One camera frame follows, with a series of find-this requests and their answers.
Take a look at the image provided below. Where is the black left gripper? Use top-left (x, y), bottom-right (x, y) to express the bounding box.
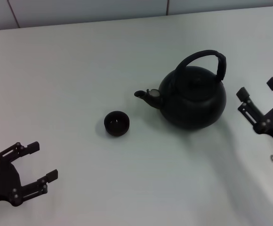
top-left (0, 141), bottom-right (58, 208)

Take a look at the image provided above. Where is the black round teapot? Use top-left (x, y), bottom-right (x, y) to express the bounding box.
top-left (134, 49), bottom-right (228, 129)

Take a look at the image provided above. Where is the small black teacup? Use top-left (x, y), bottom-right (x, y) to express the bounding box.
top-left (104, 110), bottom-right (130, 137)

